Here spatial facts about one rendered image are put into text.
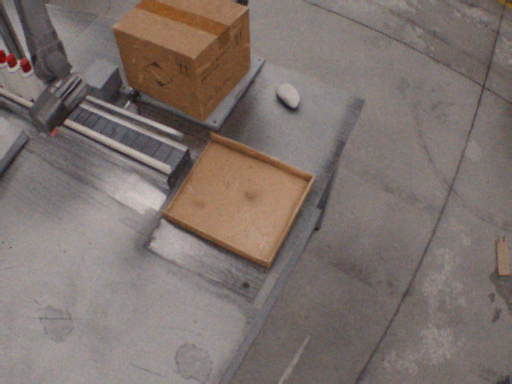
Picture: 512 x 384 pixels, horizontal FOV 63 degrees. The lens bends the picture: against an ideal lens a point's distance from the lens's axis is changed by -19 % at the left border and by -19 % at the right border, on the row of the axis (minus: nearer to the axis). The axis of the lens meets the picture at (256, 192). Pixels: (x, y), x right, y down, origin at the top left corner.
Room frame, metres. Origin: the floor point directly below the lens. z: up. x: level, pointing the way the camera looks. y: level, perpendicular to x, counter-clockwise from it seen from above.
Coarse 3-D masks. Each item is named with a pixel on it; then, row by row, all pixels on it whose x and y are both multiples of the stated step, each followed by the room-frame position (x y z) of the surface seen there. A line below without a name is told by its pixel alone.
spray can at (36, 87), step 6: (24, 60) 0.93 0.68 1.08; (24, 66) 0.91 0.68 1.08; (30, 66) 0.93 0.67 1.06; (24, 72) 0.91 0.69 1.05; (30, 72) 0.92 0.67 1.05; (24, 78) 0.91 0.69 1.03; (30, 78) 0.91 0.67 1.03; (36, 78) 0.92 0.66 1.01; (30, 84) 0.90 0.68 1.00; (36, 84) 0.91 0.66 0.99; (42, 84) 0.93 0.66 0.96; (30, 90) 0.91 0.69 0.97; (36, 90) 0.91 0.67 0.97; (42, 90) 0.92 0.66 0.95; (36, 96) 0.90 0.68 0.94
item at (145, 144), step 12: (0, 84) 1.05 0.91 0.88; (84, 108) 0.88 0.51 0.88; (72, 120) 0.84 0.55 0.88; (84, 120) 0.84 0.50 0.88; (96, 120) 0.83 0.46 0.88; (108, 120) 0.83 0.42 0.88; (108, 132) 0.78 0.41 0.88; (120, 132) 0.78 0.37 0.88; (132, 132) 0.78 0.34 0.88; (132, 144) 0.74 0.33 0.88; (144, 144) 0.73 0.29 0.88; (156, 144) 0.73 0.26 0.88; (168, 144) 0.73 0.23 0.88; (156, 156) 0.69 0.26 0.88; (168, 156) 0.69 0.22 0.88; (180, 156) 0.69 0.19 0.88; (156, 168) 0.66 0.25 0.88
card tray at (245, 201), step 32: (224, 160) 0.70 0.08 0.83; (256, 160) 0.70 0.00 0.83; (192, 192) 0.61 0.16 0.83; (224, 192) 0.61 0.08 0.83; (256, 192) 0.61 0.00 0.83; (288, 192) 0.61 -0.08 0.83; (192, 224) 0.52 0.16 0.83; (224, 224) 0.52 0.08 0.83; (256, 224) 0.52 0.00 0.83; (288, 224) 0.52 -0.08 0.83; (256, 256) 0.42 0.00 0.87
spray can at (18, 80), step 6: (12, 54) 0.97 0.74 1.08; (6, 60) 0.95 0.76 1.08; (12, 60) 0.95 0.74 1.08; (18, 60) 0.98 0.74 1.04; (12, 66) 0.95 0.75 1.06; (18, 66) 0.96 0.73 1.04; (12, 72) 0.94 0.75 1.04; (18, 72) 0.95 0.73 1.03; (12, 78) 0.94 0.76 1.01; (18, 78) 0.94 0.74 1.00; (18, 84) 0.94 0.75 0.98; (24, 84) 0.94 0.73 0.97; (18, 90) 0.94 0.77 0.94; (24, 90) 0.94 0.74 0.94; (24, 96) 0.94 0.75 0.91; (30, 96) 0.94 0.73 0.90
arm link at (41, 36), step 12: (24, 0) 0.68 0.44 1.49; (36, 0) 0.69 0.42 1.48; (24, 12) 0.67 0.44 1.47; (36, 12) 0.67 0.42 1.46; (24, 24) 0.65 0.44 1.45; (36, 24) 0.65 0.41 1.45; (48, 24) 0.66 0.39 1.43; (36, 36) 0.63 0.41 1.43; (48, 36) 0.64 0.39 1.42; (36, 48) 0.61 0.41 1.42; (48, 48) 0.62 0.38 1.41; (60, 48) 0.63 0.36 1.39; (36, 60) 0.62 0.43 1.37; (36, 72) 0.60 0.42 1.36; (48, 72) 0.58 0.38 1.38
